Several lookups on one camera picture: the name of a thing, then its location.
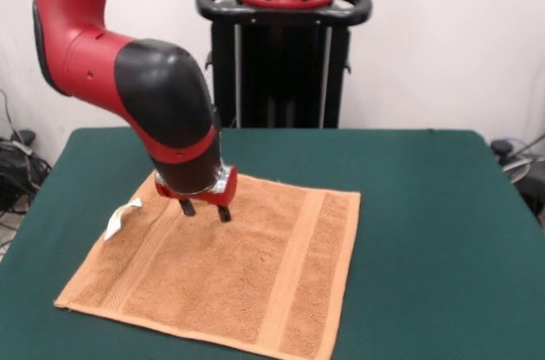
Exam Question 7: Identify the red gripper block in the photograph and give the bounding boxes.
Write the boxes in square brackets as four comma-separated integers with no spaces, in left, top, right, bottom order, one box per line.
[153,165,238,224]

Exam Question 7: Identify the tan terry towel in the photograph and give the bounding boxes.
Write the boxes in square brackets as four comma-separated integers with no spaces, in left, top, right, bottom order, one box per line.
[53,170,362,360]

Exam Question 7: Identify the dark green table cloth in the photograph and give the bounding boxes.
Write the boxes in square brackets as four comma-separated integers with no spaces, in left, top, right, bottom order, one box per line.
[0,126,545,360]

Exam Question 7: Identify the black floor equipment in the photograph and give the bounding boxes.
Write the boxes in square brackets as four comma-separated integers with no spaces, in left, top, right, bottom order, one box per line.
[517,163,545,225]

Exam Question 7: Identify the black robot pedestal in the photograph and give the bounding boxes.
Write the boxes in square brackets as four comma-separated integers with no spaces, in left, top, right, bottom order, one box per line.
[195,0,374,129]

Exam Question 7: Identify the black floor cable tangle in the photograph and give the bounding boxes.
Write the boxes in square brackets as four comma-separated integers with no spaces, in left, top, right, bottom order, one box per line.
[0,87,55,216]

